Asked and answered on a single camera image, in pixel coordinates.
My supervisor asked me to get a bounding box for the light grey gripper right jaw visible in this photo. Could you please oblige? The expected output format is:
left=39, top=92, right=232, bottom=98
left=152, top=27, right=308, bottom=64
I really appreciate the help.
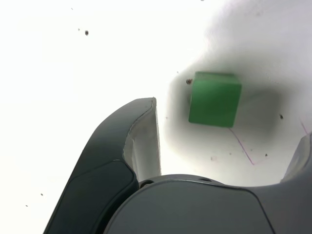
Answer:
left=104, top=131, right=312, bottom=234

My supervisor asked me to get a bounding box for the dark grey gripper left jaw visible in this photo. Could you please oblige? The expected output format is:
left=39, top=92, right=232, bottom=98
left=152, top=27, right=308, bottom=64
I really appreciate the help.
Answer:
left=43, top=97, right=163, bottom=234

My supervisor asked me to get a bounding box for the green cube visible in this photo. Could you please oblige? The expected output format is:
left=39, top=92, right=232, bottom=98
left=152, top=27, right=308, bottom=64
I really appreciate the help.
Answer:
left=188, top=71, right=242, bottom=128

